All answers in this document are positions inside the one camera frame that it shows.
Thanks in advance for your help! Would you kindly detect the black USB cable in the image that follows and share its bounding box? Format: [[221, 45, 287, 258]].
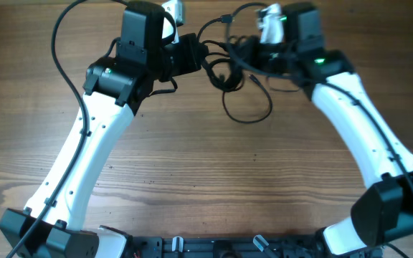
[[196, 13, 274, 125]]

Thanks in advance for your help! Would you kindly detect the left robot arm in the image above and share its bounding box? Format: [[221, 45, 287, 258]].
[[0, 1, 206, 257]]

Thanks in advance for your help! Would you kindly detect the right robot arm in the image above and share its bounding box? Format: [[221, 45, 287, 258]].
[[229, 2, 413, 257]]

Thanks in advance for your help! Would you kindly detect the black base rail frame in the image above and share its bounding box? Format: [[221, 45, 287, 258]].
[[121, 234, 335, 258]]

